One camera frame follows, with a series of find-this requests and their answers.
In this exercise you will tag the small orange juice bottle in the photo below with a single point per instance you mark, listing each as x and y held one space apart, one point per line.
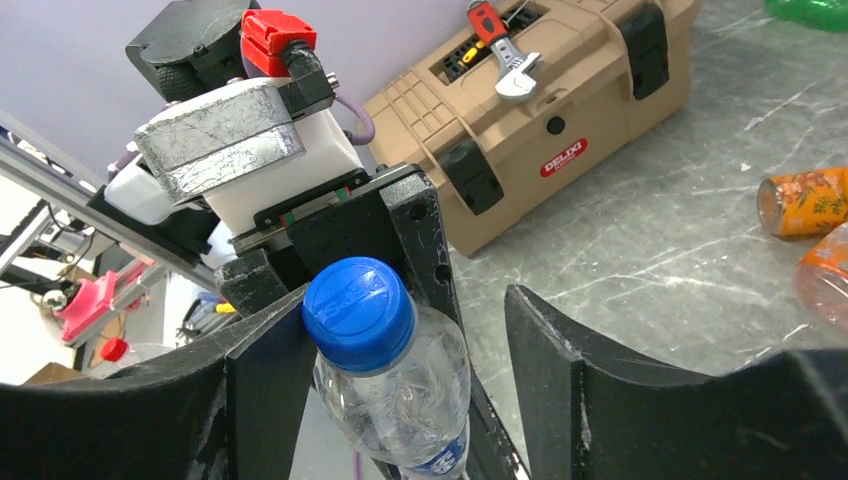
805 203

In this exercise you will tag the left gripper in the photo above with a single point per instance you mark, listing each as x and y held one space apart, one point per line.
396 218

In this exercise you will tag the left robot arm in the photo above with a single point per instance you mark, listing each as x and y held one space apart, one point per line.
192 48

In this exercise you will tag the small blue label bottle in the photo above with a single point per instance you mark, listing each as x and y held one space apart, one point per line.
393 374

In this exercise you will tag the tan plastic toolbox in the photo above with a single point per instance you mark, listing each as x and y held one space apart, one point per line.
610 71

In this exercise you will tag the large orange label bottle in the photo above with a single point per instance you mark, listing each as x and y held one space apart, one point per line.
821 278

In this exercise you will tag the green plastic bottle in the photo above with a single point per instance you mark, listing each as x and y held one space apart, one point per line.
826 15

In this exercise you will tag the red handled adjustable wrench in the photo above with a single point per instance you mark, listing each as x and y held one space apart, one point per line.
515 82

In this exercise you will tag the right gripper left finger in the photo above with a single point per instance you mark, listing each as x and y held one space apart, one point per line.
227 406

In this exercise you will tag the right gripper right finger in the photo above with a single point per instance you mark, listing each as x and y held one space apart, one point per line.
593 408

